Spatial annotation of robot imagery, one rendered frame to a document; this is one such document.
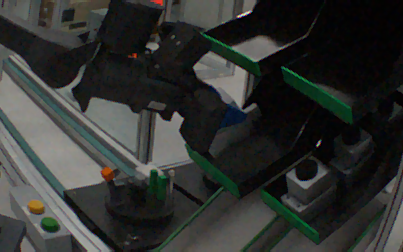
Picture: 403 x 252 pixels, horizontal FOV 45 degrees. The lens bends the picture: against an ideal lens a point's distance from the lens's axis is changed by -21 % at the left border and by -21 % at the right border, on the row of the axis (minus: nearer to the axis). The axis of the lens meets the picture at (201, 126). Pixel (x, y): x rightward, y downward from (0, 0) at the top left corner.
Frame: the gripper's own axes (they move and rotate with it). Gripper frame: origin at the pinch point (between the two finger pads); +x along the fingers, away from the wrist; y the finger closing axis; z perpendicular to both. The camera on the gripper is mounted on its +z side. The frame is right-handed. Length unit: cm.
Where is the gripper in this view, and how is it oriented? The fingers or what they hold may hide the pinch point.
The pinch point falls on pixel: (215, 103)
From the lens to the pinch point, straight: 74.4
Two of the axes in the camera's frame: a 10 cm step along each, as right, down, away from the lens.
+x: 8.4, 2.1, 5.1
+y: -3.8, -4.5, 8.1
